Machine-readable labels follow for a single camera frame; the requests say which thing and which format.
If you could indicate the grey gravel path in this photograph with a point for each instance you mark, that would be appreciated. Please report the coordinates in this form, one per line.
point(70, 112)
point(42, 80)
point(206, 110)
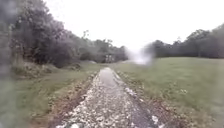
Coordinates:
point(108, 100)

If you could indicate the grass field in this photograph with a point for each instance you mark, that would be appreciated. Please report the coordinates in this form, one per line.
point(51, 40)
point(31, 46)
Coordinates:
point(186, 80)

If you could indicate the wood of dark trees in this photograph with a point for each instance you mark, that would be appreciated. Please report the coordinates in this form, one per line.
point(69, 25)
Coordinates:
point(40, 36)

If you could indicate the distant row of trees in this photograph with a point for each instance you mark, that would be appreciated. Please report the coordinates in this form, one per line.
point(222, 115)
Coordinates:
point(190, 46)

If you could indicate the grass verge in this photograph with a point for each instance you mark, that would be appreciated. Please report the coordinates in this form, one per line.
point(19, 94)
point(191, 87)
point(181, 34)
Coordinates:
point(36, 93)

